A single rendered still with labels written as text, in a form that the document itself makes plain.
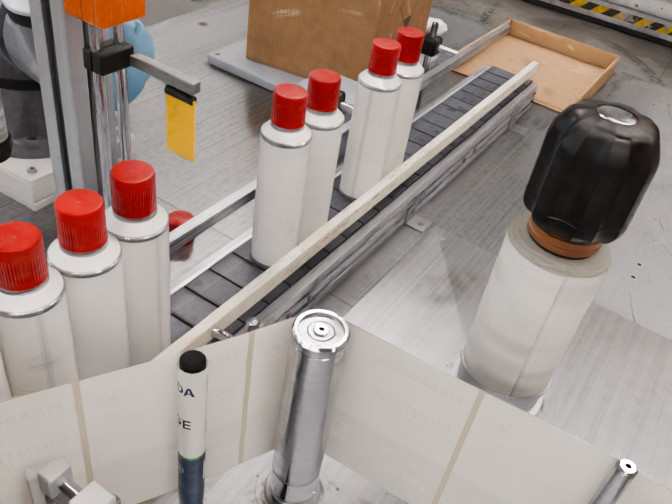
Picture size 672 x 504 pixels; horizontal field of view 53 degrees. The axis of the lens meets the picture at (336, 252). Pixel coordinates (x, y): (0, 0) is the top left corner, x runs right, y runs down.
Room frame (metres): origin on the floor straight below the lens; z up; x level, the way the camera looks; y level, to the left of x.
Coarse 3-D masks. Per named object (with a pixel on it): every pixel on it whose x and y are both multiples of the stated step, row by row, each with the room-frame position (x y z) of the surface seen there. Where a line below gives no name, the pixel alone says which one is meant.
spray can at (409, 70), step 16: (400, 32) 0.79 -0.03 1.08; (416, 32) 0.80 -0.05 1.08; (416, 48) 0.79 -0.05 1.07; (400, 64) 0.79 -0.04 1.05; (416, 64) 0.80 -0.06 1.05; (416, 80) 0.78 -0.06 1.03; (400, 96) 0.78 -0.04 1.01; (416, 96) 0.79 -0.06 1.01; (400, 112) 0.78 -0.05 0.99; (400, 128) 0.78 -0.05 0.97; (400, 144) 0.78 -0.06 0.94; (400, 160) 0.79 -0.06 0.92; (384, 176) 0.78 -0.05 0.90
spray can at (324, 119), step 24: (312, 72) 0.64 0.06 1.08; (312, 96) 0.63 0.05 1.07; (336, 96) 0.63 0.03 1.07; (312, 120) 0.62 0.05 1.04; (336, 120) 0.63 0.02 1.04; (312, 144) 0.61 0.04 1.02; (336, 144) 0.63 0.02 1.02; (312, 168) 0.61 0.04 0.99; (312, 192) 0.62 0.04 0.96; (312, 216) 0.62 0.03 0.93
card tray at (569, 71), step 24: (528, 24) 1.57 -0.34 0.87; (504, 48) 1.50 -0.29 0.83; (528, 48) 1.52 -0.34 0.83; (552, 48) 1.54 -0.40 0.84; (576, 48) 1.52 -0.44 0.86; (456, 72) 1.32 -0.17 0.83; (552, 72) 1.41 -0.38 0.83; (576, 72) 1.43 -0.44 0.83; (600, 72) 1.46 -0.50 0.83; (552, 96) 1.28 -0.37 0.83; (576, 96) 1.31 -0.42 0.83
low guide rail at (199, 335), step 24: (528, 72) 1.18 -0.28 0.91; (504, 96) 1.09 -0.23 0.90; (432, 144) 0.85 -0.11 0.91; (408, 168) 0.78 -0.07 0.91; (384, 192) 0.73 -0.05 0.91; (336, 216) 0.64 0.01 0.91; (360, 216) 0.68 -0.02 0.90; (312, 240) 0.59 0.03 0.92; (288, 264) 0.54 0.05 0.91; (264, 288) 0.51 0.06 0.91; (216, 312) 0.45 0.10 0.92; (240, 312) 0.47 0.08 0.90; (192, 336) 0.42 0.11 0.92
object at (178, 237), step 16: (496, 32) 1.21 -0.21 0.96; (480, 48) 1.14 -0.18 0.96; (448, 64) 1.03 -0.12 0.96; (432, 80) 0.98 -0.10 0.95; (240, 192) 0.59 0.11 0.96; (208, 208) 0.55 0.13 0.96; (224, 208) 0.56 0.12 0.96; (192, 224) 0.52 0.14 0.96; (208, 224) 0.53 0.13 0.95; (176, 240) 0.49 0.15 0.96
